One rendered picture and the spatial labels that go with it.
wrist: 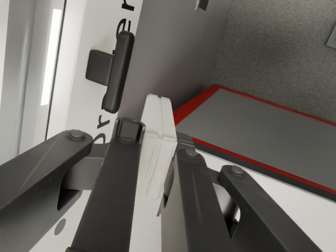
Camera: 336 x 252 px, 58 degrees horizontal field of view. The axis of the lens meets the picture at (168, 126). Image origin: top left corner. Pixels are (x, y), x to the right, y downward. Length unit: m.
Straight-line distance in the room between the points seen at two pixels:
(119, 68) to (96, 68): 0.02
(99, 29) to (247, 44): 0.90
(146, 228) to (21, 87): 0.32
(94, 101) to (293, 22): 0.92
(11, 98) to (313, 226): 0.38
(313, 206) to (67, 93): 0.33
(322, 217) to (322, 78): 0.77
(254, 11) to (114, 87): 0.93
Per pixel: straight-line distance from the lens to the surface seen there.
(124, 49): 0.27
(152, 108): 0.16
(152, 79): 0.52
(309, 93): 1.17
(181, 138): 0.15
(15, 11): 0.23
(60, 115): 0.29
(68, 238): 0.46
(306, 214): 0.45
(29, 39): 0.25
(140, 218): 0.50
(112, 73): 0.27
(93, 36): 0.29
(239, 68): 1.16
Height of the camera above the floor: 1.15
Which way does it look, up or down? 67 degrees down
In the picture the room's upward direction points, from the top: 128 degrees counter-clockwise
